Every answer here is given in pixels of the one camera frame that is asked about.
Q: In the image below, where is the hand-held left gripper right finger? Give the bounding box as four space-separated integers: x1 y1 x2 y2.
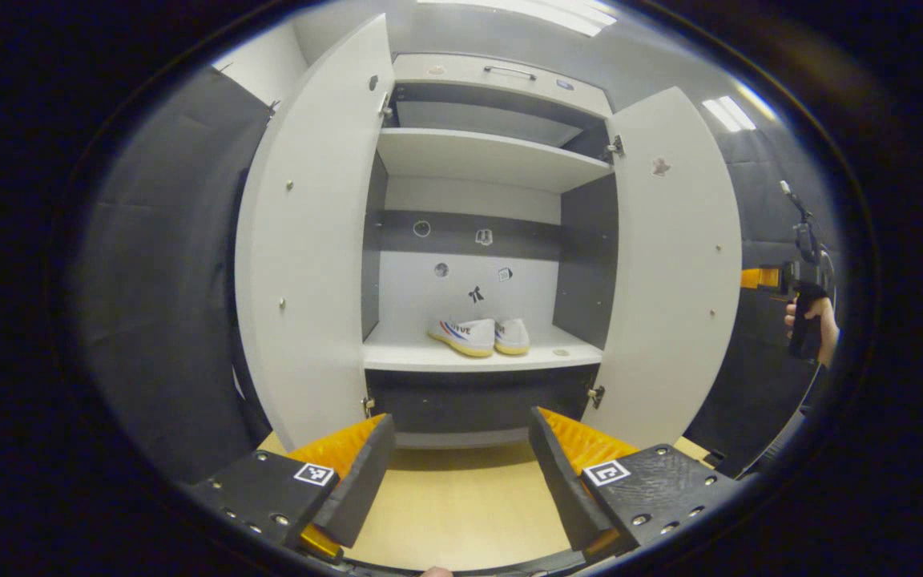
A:
527 406 743 566

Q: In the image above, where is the ceiling light panel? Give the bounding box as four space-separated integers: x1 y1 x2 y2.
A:
702 95 757 133
417 0 619 38

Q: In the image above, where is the white shoe cabinet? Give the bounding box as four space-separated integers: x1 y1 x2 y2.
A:
360 52 623 450

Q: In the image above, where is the white shoe cabinet door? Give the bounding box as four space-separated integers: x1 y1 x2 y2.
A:
235 14 396 452
582 86 743 450

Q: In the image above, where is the white striped shoe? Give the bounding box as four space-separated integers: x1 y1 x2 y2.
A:
494 317 531 357
428 317 497 358

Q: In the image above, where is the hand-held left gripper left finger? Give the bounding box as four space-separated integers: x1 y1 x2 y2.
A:
189 413 398 562

